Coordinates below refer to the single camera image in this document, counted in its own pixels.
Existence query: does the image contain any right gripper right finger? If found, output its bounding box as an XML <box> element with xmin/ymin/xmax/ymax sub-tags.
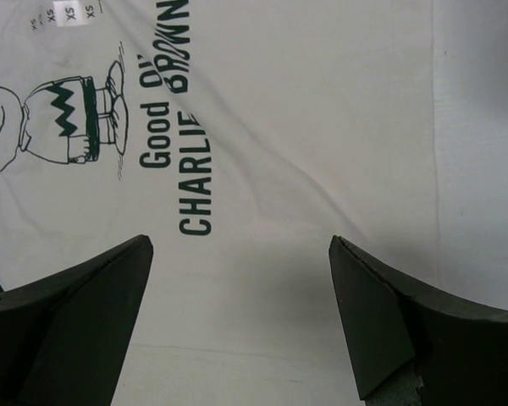
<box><xmin>329</xmin><ymin>236</ymin><xmax>508</xmax><ymax>405</ymax></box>

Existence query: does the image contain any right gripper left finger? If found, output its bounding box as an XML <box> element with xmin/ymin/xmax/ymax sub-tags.
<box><xmin>0</xmin><ymin>235</ymin><xmax>153</xmax><ymax>405</ymax></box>

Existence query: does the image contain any white green raglan t shirt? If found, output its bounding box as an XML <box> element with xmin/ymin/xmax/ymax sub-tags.
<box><xmin>0</xmin><ymin>1</ymin><xmax>438</xmax><ymax>405</ymax></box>

